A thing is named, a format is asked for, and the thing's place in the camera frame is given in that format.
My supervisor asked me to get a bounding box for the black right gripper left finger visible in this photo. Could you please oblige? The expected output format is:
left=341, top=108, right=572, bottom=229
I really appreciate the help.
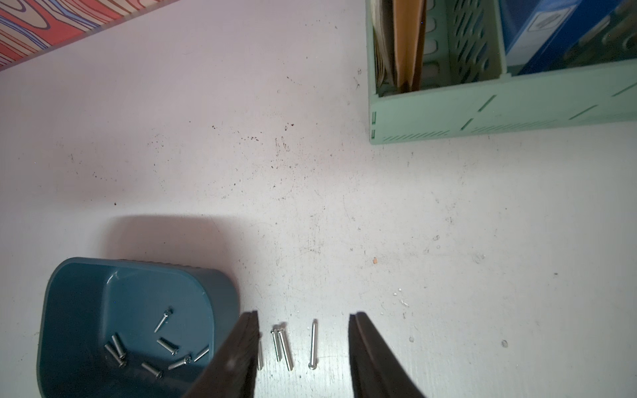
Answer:
left=183, top=311, right=260, bottom=398

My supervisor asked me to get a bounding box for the brown cardboard folder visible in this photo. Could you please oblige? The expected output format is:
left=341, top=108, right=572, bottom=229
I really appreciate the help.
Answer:
left=393, top=0, right=427, bottom=93

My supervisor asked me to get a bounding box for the blue binder in organizer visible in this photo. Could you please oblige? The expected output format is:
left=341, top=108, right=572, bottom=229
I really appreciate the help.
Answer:
left=499, top=1, right=636, bottom=76

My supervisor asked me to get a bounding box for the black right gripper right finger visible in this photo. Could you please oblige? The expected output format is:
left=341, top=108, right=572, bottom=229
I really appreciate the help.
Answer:
left=348, top=312, right=425, bottom=398

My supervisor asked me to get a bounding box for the teal plastic storage box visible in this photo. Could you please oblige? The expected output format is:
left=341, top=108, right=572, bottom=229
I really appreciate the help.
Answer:
left=36, top=257, right=240, bottom=397

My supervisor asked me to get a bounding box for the silver screw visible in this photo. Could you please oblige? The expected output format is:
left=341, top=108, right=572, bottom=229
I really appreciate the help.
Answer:
left=154, top=308, right=173, bottom=333
left=111, top=333, right=127, bottom=360
left=257, top=333, right=264, bottom=371
left=156, top=338, right=178, bottom=356
left=270, top=325, right=283, bottom=362
left=278, top=328, right=294, bottom=371
left=308, top=318, right=319, bottom=370

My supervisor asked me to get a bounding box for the green plastic file organizer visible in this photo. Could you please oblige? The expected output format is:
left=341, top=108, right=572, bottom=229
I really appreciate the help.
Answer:
left=367, top=1, right=636, bottom=144

